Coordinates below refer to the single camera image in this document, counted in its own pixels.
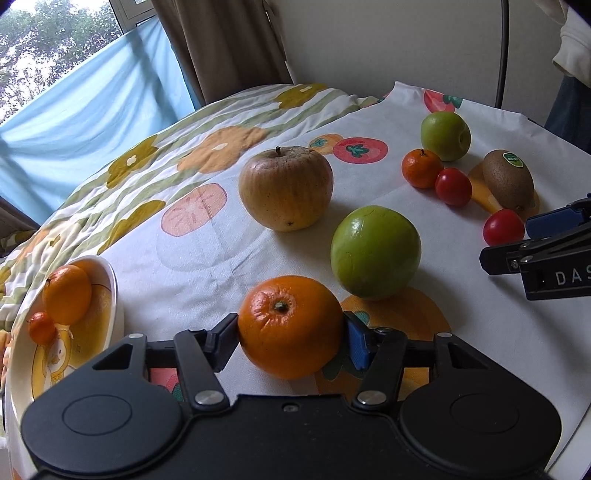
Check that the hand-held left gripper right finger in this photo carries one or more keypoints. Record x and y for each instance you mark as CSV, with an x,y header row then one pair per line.
x,y
358,346

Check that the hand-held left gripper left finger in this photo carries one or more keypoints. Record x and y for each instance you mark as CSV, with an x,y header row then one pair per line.
x,y
226,342

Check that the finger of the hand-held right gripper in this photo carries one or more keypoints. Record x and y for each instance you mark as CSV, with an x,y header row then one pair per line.
x,y
503,258
549,224

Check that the red cherry tomato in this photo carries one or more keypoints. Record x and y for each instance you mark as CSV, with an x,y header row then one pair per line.
x,y
453,187
503,227

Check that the brown kiwi with sticker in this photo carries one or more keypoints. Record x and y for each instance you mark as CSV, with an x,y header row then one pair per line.
x,y
508,180

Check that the large orange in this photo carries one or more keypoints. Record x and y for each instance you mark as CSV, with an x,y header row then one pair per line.
x,y
291,332

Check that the large green apple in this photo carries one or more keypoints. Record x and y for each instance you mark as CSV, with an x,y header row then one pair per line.
x,y
374,254

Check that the small mandarin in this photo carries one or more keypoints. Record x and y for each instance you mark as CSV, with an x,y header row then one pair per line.
x,y
421,170
41,328

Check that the white bowl with yellow inside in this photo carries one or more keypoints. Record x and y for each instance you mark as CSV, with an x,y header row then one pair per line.
x,y
99,318

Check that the small green apple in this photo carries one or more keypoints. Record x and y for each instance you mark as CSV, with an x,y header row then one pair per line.
x,y
445,136

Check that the wrinkled yellow apple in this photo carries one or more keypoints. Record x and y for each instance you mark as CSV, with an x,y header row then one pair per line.
x,y
286,189

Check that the white fruit-print cloth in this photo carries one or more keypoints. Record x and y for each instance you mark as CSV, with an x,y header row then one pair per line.
x,y
221,258

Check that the blue denim garment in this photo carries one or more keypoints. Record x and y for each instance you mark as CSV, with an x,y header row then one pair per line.
x,y
572,110

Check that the medium orange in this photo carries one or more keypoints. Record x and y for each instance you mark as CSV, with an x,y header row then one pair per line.
x,y
67,295

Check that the white garment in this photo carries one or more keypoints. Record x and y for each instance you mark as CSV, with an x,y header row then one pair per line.
x,y
575,50

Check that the striped floral blanket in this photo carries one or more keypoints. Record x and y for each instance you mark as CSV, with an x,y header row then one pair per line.
x,y
152,152

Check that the brown curtain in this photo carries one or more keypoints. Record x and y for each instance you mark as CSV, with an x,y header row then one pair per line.
x,y
16,221
221,46

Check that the light blue window cloth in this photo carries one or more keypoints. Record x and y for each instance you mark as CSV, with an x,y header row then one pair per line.
x,y
92,106

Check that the window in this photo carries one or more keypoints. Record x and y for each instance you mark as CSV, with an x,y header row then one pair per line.
x,y
46,46

